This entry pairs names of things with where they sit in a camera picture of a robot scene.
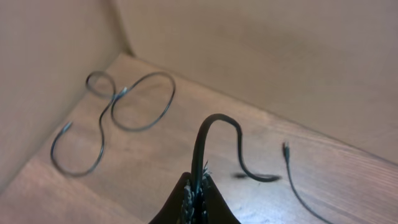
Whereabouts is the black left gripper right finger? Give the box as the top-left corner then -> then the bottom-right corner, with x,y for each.
203,174 -> 240,224

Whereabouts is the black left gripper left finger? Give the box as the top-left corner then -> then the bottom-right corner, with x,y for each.
149,172 -> 191,224

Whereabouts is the black cable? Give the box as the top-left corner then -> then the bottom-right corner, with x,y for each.
281,141 -> 333,224
49,70 -> 177,178
190,113 -> 282,194

